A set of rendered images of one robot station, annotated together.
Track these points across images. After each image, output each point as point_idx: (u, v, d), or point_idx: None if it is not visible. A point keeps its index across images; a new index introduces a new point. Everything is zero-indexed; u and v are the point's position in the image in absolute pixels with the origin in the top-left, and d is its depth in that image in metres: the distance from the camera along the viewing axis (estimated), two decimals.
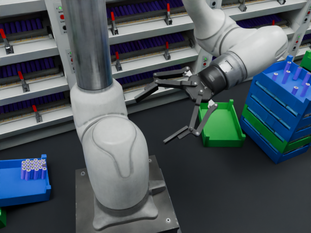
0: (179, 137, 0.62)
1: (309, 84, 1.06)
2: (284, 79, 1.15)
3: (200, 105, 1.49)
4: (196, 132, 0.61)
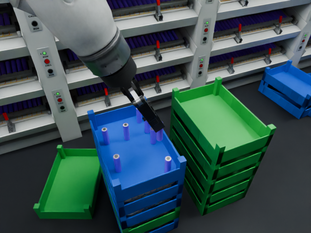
0: (153, 125, 0.62)
1: None
2: (124, 135, 0.80)
3: (60, 153, 1.13)
4: (146, 120, 0.59)
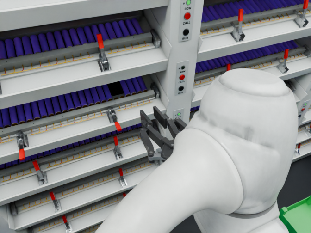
0: (141, 120, 0.63)
1: None
2: None
3: None
4: (143, 128, 0.59)
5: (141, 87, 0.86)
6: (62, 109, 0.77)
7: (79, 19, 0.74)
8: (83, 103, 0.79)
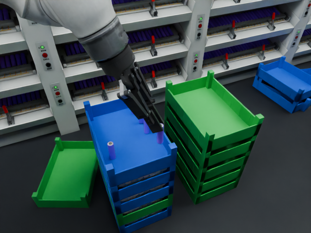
0: (155, 110, 0.66)
1: None
2: None
3: (59, 145, 1.16)
4: (151, 95, 0.64)
5: None
6: None
7: None
8: None
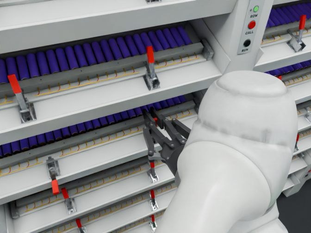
0: None
1: (176, 105, 0.76)
2: None
3: None
4: None
5: (179, 98, 0.76)
6: (95, 125, 0.68)
7: None
8: (117, 118, 0.70)
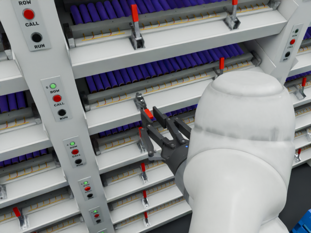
0: None
1: None
2: (217, 49, 0.84)
3: None
4: (176, 127, 0.63)
5: (238, 51, 0.86)
6: (170, 70, 0.77)
7: None
8: (189, 65, 0.79)
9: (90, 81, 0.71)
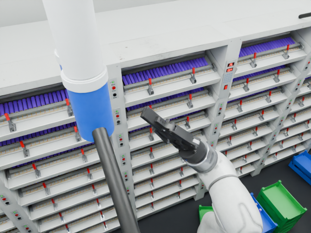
0: (159, 117, 0.64)
1: (193, 131, 1.90)
2: None
3: (200, 208, 2.38)
4: (173, 123, 0.66)
5: None
6: None
7: None
8: None
9: None
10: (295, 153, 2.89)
